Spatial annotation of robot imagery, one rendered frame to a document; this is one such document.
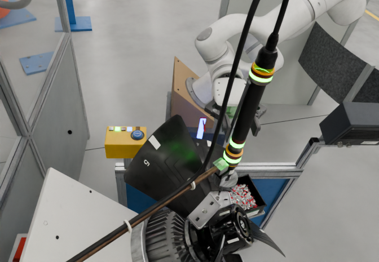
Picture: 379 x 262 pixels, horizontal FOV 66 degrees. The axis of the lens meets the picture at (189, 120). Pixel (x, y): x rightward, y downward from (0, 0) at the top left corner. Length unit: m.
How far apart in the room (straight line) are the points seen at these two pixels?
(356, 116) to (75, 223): 1.07
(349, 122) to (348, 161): 1.76
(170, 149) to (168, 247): 0.27
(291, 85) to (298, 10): 2.33
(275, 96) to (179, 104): 1.96
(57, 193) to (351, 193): 2.43
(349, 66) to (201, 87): 1.42
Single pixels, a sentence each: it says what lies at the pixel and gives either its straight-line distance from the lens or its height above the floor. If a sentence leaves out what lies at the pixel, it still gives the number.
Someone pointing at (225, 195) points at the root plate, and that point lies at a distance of 0.93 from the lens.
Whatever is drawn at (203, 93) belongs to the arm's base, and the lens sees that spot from 1.37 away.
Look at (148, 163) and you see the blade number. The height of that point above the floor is 1.41.
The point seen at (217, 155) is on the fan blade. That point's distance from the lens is 1.04.
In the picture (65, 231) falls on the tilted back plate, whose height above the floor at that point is 1.31.
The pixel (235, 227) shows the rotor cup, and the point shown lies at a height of 1.26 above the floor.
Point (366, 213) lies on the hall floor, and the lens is 2.78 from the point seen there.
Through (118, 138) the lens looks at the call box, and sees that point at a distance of 1.19.
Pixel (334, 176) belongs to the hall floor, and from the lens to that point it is 2.85.
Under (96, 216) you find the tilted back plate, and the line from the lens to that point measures 0.81.
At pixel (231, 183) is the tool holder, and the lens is 0.80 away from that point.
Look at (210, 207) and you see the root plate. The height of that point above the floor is 1.25.
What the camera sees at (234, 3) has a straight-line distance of 2.50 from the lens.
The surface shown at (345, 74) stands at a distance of 2.54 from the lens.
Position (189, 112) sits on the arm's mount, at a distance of 1.37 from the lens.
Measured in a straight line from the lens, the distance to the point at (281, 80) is 3.06.
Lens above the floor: 1.96
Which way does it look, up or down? 44 degrees down
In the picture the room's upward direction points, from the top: 9 degrees clockwise
